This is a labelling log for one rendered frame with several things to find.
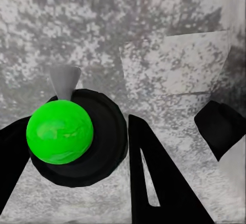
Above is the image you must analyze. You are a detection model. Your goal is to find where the insectifuge atomizer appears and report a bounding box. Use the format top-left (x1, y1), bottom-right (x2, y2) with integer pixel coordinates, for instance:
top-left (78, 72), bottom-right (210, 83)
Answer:
top-left (26, 64), bottom-right (129, 188)

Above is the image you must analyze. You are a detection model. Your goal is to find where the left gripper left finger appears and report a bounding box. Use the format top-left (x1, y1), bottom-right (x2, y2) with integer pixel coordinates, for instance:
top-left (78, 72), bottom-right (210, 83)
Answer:
top-left (0, 116), bottom-right (30, 215)

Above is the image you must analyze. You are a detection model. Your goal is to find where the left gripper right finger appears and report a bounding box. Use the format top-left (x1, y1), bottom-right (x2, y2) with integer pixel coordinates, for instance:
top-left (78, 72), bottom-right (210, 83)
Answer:
top-left (127, 115), bottom-right (215, 224)

